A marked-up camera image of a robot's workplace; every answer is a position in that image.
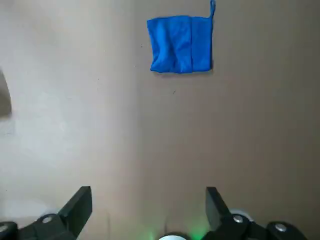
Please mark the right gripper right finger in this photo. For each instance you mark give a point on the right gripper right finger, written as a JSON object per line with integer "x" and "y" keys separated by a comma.
{"x": 217, "y": 212}

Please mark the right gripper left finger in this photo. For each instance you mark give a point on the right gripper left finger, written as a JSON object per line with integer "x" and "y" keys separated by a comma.
{"x": 72, "y": 212}

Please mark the blue dishcloth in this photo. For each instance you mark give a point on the blue dishcloth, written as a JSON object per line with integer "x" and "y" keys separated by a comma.
{"x": 178, "y": 45}

